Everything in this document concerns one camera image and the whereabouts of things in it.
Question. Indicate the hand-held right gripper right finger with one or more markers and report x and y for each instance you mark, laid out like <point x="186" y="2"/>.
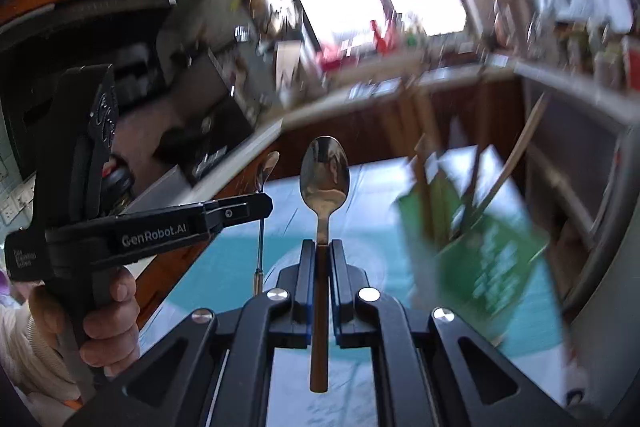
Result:
<point x="337" y="297"/>

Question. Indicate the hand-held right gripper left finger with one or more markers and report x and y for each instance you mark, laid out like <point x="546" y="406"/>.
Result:
<point x="310" y="297"/>

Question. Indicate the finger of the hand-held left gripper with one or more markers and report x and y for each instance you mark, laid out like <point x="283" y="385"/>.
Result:
<point x="240" y="212"/>

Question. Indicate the small steel spoon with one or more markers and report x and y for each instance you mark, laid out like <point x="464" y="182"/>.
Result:
<point x="267" y="169"/>

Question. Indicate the medium steel spoon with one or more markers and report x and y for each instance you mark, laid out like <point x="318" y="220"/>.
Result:
<point x="325" y="177"/>

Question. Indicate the green plastic utensil holder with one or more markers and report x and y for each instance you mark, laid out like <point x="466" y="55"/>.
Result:
<point x="480" y="267"/>

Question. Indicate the plain cream chopstick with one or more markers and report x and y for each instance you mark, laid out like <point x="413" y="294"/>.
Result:
<point x="515" y="152"/>

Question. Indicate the person's left forearm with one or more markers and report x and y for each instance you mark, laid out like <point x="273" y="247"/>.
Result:
<point x="25" y="357"/>

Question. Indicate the person's left hand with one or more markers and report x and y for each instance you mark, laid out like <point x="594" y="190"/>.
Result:
<point x="115" y="332"/>

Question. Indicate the teal leaf print tablecloth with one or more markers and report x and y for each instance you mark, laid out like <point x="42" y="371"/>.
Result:
<point x="240" y="257"/>

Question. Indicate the gas stove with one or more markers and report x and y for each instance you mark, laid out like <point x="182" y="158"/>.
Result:
<point x="210" y="142"/>

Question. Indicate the black range hood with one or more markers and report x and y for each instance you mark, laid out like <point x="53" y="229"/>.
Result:
<point x="75" y="17"/>

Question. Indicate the red bottle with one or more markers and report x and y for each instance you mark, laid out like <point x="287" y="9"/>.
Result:
<point x="381" y="38"/>

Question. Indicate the grey sideboard cabinet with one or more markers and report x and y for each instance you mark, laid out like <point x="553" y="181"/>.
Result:
<point x="575" y="167"/>

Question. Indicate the white wall sockets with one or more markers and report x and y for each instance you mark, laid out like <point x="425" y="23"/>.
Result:
<point x="10" y="209"/>

